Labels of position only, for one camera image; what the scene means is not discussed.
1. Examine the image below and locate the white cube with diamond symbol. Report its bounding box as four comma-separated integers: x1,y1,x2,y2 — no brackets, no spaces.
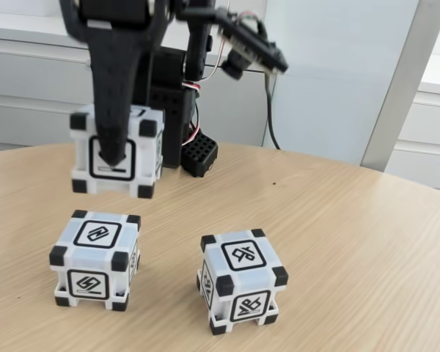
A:
68,103,166,201

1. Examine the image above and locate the white cube with X symbol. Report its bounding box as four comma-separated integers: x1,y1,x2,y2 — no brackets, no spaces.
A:
197,229,290,337

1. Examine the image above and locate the white cabinet with locks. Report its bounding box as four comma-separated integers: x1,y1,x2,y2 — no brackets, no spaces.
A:
0,9,279,147

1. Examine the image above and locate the white cube with N symbol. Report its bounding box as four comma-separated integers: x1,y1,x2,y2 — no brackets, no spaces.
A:
49,209,143,313

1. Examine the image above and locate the white low cabinet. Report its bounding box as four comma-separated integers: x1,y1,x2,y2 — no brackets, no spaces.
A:
384,54,440,194

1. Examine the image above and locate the red white servo cable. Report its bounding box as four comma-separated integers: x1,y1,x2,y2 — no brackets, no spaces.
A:
181,34,229,93
183,120,203,148

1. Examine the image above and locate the wrist camera module with mount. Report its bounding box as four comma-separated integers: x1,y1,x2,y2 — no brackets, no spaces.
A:
177,5,290,81

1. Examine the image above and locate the black camera cable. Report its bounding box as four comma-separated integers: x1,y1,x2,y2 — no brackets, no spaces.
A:
264,71,282,150

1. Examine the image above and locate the grey metal frame post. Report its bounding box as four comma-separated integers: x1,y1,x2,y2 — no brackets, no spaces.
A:
359,0,440,173

